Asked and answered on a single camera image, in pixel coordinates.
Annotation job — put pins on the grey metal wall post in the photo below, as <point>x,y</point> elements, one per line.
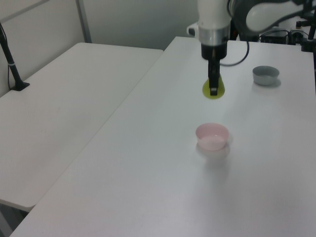
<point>84,22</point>

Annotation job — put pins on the white side table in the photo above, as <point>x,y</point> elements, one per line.
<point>61,111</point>

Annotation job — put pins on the pink plastic bowl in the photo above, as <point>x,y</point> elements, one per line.
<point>212,142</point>

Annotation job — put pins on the green pear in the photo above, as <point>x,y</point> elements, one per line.
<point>206,91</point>

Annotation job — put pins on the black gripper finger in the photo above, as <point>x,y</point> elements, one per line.
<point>214,85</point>

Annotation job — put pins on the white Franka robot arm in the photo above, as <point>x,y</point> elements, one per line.
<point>213,14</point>

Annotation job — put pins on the black metal bracket frame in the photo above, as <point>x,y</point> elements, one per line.
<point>307,40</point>

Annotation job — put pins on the black electronics box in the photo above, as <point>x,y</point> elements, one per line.
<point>274,37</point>

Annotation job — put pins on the black camera pole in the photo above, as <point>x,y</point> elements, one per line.
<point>12,69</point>

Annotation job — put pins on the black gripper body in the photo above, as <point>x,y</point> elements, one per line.
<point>214,51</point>

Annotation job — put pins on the grey plastic bowl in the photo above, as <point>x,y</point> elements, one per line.
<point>265,77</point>

